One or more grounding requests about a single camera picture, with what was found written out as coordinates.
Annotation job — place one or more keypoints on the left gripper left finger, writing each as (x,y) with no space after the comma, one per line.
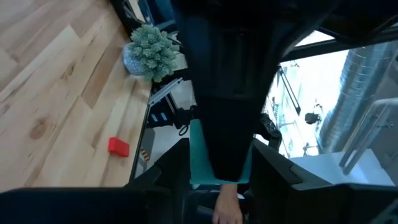
(174,186)

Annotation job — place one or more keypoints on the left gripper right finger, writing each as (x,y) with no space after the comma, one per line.
(270,186)

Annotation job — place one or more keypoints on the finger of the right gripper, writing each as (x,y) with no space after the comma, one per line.
(230,140)

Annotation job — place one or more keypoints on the small teal block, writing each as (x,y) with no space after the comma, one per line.
(199,155)

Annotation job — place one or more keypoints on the long red block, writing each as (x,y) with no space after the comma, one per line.
(118,147)

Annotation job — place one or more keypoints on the person's hand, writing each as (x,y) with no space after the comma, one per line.
(227,202)

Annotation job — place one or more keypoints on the small green potted plant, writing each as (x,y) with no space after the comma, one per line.
(152,53)

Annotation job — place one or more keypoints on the silver bracket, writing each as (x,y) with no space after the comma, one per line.
(164,91)

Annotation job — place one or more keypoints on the silver ventilation duct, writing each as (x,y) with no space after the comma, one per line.
(357,87)

